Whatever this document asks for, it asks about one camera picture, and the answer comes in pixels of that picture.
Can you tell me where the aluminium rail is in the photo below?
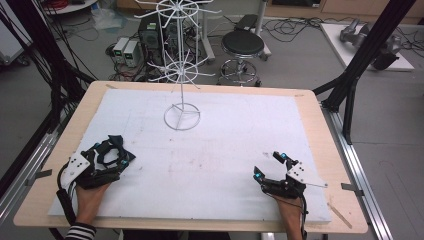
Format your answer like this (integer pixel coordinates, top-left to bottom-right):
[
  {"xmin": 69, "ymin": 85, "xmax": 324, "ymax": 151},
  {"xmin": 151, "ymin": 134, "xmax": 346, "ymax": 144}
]
[
  {"xmin": 319, "ymin": 101, "xmax": 395, "ymax": 240},
  {"xmin": 0, "ymin": 109, "xmax": 74, "ymax": 228}
]

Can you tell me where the white round table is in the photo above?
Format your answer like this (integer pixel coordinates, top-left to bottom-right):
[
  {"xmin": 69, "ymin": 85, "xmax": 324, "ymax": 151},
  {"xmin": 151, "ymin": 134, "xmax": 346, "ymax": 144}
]
[{"xmin": 41, "ymin": 0, "xmax": 99, "ymax": 16}]

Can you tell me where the thick black gripper cable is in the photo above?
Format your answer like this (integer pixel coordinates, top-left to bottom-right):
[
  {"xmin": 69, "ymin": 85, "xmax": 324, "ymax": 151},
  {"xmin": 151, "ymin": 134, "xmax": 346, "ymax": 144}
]
[{"xmin": 55, "ymin": 162, "xmax": 78, "ymax": 226}]

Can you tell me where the person's left hand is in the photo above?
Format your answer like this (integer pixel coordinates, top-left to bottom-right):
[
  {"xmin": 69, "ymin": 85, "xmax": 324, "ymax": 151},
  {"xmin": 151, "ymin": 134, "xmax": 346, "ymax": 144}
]
[{"xmin": 75, "ymin": 181, "xmax": 112, "ymax": 226}]

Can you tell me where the white floor board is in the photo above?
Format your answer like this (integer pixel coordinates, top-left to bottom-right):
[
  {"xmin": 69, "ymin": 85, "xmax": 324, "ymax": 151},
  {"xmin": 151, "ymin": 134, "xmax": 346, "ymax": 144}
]
[{"xmin": 319, "ymin": 21, "xmax": 416, "ymax": 72}]

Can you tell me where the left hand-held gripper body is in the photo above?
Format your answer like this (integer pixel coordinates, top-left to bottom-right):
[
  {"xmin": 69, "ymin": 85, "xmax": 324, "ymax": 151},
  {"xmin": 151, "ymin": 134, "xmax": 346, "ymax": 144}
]
[{"xmin": 60, "ymin": 149, "xmax": 122, "ymax": 191}]

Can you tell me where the bundle of black cables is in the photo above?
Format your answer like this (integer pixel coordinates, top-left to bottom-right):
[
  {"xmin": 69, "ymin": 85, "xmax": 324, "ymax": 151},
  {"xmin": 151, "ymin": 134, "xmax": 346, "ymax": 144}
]
[{"xmin": 259, "ymin": 15, "xmax": 368, "ymax": 44}]

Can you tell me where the white foam board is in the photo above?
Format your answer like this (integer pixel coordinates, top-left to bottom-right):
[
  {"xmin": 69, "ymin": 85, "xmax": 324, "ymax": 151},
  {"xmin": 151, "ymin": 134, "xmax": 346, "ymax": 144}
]
[{"xmin": 47, "ymin": 87, "xmax": 333, "ymax": 224}]

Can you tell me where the clear plastic bag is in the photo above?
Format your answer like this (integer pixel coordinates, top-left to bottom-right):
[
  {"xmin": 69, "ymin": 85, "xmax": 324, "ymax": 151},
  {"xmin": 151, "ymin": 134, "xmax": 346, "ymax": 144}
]
[{"xmin": 91, "ymin": 7, "xmax": 129, "ymax": 32}]

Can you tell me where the grey metal clamp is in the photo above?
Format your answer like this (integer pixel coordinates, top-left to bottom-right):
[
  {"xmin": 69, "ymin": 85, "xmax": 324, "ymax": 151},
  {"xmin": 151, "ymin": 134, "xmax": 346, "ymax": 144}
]
[
  {"xmin": 340, "ymin": 181, "xmax": 365, "ymax": 198},
  {"xmin": 24, "ymin": 168, "xmax": 54, "ymax": 187}
]

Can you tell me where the black computer tower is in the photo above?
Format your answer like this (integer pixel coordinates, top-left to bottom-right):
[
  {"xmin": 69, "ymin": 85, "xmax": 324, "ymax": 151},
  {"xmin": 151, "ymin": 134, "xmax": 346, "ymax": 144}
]
[{"xmin": 137, "ymin": 13, "xmax": 168, "ymax": 67}]

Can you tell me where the black round stool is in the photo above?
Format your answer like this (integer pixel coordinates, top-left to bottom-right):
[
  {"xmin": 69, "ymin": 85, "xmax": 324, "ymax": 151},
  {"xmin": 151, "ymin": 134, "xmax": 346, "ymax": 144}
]
[{"xmin": 217, "ymin": 29, "xmax": 266, "ymax": 88}]

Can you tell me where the black flat box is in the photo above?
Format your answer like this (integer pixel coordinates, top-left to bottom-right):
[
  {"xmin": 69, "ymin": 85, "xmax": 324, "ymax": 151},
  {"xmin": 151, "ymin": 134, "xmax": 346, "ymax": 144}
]
[{"xmin": 234, "ymin": 13, "xmax": 259, "ymax": 32}]

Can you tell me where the person's right hand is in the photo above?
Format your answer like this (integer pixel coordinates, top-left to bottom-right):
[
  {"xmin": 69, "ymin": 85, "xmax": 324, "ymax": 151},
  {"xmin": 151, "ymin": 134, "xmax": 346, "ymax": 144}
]
[{"xmin": 273, "ymin": 194, "xmax": 306, "ymax": 228}]

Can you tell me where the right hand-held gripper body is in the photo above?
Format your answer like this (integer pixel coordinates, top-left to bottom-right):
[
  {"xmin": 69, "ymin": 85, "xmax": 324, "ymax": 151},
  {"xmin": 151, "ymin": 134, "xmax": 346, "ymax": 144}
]
[{"xmin": 260, "ymin": 161, "xmax": 329, "ymax": 200}]

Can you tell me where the grey bench power supply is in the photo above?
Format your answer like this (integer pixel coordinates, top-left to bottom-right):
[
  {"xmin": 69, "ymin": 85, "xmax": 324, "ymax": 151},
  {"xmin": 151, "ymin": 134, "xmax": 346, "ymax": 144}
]
[
  {"xmin": 111, "ymin": 36, "xmax": 130, "ymax": 65},
  {"xmin": 122, "ymin": 39, "xmax": 140, "ymax": 69}
]

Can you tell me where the white metal stand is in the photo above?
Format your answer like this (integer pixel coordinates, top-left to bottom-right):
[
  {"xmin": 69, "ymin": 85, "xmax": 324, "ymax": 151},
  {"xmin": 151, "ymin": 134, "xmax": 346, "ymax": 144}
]
[{"xmin": 251, "ymin": 0, "xmax": 273, "ymax": 62}]

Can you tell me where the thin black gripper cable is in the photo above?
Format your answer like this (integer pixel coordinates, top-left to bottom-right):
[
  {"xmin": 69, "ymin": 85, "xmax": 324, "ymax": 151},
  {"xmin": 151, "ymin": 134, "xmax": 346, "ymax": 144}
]
[{"xmin": 297, "ymin": 193, "xmax": 310, "ymax": 240}]

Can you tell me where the grey robot part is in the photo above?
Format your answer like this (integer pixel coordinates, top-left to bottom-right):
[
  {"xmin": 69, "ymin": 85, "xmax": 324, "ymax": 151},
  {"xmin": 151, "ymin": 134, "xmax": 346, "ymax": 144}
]
[{"xmin": 339, "ymin": 17, "xmax": 404, "ymax": 71}]

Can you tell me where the black metal frame post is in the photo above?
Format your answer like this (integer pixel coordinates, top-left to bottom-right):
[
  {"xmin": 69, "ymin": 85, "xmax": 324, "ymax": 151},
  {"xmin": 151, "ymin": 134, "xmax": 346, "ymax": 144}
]
[
  {"xmin": 312, "ymin": 0, "xmax": 418, "ymax": 146},
  {"xmin": 6, "ymin": 0, "xmax": 98, "ymax": 134}
]

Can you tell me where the thin wooden stick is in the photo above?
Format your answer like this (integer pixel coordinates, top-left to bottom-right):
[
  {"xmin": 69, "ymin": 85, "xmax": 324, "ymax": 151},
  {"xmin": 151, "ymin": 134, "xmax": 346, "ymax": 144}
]
[{"xmin": 327, "ymin": 201, "xmax": 354, "ymax": 230}]

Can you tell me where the white wire display rack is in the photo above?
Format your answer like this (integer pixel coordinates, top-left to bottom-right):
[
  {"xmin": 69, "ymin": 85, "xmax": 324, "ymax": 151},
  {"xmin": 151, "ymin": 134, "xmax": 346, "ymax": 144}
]
[{"xmin": 133, "ymin": 0, "xmax": 223, "ymax": 132}]

